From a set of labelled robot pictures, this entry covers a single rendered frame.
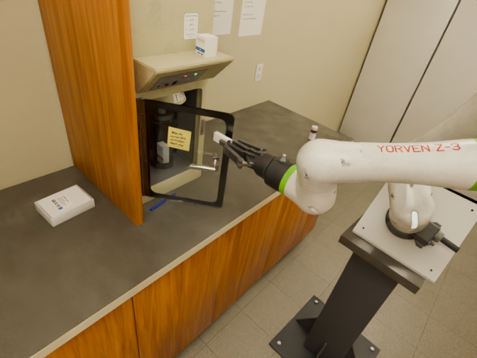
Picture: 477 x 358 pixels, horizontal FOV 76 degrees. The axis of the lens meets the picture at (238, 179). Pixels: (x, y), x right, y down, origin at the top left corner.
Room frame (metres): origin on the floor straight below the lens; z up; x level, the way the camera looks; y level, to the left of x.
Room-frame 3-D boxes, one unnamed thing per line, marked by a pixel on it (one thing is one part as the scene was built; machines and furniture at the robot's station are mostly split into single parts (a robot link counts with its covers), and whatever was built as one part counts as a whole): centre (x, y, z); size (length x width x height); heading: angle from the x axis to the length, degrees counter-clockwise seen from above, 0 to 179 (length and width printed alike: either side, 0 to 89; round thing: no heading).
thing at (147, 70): (0.99, 0.22, 1.46); 0.32 x 0.11 x 0.10; 143
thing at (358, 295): (0.94, -0.67, 0.45); 0.48 x 0.48 x 0.90; 51
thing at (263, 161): (0.77, -0.06, 1.31); 0.09 x 0.08 x 0.07; 54
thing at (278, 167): (0.73, -0.11, 1.31); 0.09 x 0.06 x 0.12; 144
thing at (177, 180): (0.89, 0.20, 1.19); 0.30 x 0.01 x 0.40; 90
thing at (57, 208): (0.81, 0.62, 0.96); 0.16 x 0.12 x 0.04; 147
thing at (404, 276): (0.94, -0.67, 0.92); 0.32 x 0.32 x 0.04; 51
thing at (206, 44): (1.05, 0.18, 1.54); 0.05 x 0.05 x 0.06; 49
